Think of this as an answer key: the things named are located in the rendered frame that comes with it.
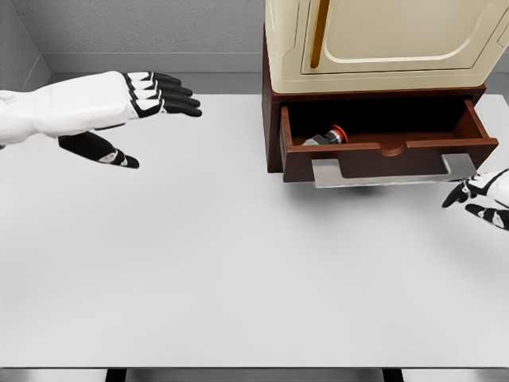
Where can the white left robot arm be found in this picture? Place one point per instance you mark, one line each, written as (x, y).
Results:
(18, 115)

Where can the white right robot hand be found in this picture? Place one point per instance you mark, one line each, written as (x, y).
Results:
(495, 183)

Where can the cream cabinet with door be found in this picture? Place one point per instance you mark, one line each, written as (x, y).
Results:
(397, 36)

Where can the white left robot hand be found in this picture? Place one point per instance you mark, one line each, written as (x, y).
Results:
(91, 101)

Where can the red-capped grey push-button switch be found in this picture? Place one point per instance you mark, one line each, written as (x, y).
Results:
(330, 136)

